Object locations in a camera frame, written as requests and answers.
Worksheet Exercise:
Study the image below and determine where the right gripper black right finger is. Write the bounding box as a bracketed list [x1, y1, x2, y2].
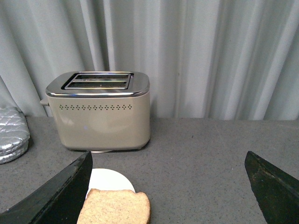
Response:
[244, 151, 299, 224]

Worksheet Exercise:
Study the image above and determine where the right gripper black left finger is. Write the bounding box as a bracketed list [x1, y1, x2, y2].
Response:
[0, 152, 93, 224]

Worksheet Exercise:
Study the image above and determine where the slice of brown bread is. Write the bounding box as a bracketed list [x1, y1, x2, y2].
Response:
[77, 189, 151, 224]

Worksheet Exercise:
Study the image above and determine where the beige two-slot toaster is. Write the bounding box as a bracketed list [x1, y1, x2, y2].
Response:
[41, 71, 150, 152]

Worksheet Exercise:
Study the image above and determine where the white round plate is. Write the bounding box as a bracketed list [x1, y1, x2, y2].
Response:
[85, 168, 135, 198]

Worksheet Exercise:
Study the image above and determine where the lower silver quilted oven mitt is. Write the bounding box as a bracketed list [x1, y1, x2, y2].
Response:
[0, 141, 28, 164]

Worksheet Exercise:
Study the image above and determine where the silver quilted oven mitt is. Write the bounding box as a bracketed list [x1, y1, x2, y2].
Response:
[0, 107, 30, 155]
[0, 141, 28, 164]

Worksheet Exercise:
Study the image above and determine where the upper silver quilted oven mitt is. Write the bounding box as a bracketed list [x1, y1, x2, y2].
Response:
[0, 107, 30, 155]

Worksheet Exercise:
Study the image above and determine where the grey curtain backdrop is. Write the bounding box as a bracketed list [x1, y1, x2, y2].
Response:
[0, 0, 299, 120]

